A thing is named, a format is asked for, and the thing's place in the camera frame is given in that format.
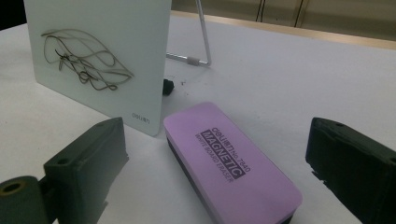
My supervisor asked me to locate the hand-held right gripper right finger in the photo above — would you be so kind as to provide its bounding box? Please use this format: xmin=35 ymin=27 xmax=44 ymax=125
xmin=305 ymin=117 xmax=396 ymax=224

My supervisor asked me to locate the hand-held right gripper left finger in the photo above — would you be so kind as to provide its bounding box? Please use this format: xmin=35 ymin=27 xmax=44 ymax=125
xmin=43 ymin=117 xmax=130 ymax=224

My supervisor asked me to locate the purple whiteboard eraser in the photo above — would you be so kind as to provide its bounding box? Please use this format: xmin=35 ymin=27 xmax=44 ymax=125
xmin=163 ymin=102 xmax=304 ymax=224

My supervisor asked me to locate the small white whiteboard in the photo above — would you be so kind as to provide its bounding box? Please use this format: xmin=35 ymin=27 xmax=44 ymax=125
xmin=22 ymin=0 xmax=173 ymax=137

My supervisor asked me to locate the black rubber stand foot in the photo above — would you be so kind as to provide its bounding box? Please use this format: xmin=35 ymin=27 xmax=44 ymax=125
xmin=162 ymin=78 xmax=176 ymax=96

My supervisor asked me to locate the black cable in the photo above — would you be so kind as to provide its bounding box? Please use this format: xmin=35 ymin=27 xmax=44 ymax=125
xmin=255 ymin=0 xmax=267 ymax=22
xmin=293 ymin=0 xmax=304 ymax=28

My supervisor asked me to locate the metal wire whiteboard stand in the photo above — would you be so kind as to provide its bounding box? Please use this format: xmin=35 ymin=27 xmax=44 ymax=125
xmin=165 ymin=0 xmax=213 ymax=68

